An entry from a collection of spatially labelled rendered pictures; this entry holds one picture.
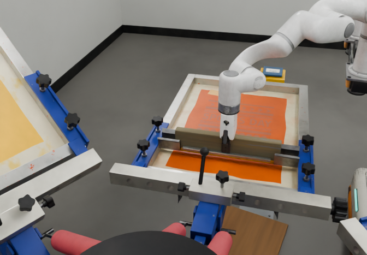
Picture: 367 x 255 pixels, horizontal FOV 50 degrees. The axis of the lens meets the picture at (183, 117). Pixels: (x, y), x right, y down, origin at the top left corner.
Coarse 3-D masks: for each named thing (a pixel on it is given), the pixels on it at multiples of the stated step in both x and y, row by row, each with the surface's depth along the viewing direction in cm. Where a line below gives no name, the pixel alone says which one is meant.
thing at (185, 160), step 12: (204, 96) 185; (216, 96) 185; (204, 108) 176; (192, 120) 167; (180, 156) 146; (192, 156) 146; (216, 156) 146; (180, 168) 140; (192, 168) 140; (204, 168) 140; (216, 168) 140
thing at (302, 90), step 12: (192, 84) 192; (204, 84) 195; (216, 84) 193; (276, 84) 187; (288, 84) 186; (180, 96) 178; (300, 96) 176; (180, 108) 174; (300, 108) 167; (168, 120) 161; (300, 120) 159; (300, 132) 152; (156, 156) 146; (156, 168) 135; (240, 180) 129
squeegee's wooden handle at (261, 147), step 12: (180, 132) 142; (192, 132) 141; (204, 132) 141; (216, 132) 140; (180, 144) 145; (192, 144) 143; (204, 144) 142; (216, 144) 141; (240, 144) 138; (252, 144) 137; (264, 144) 136; (276, 144) 134; (264, 156) 138
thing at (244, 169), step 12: (252, 96) 184; (264, 96) 184; (276, 108) 175; (276, 120) 166; (276, 132) 158; (228, 168) 140; (240, 168) 140; (252, 168) 139; (264, 168) 139; (276, 168) 139; (264, 180) 134; (276, 180) 134
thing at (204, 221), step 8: (200, 208) 111; (208, 208) 111; (216, 208) 111; (200, 216) 109; (208, 216) 109; (216, 216) 109; (192, 224) 106; (200, 224) 106; (208, 224) 106; (216, 224) 111; (192, 232) 105; (200, 232) 104; (208, 232) 104; (208, 240) 105
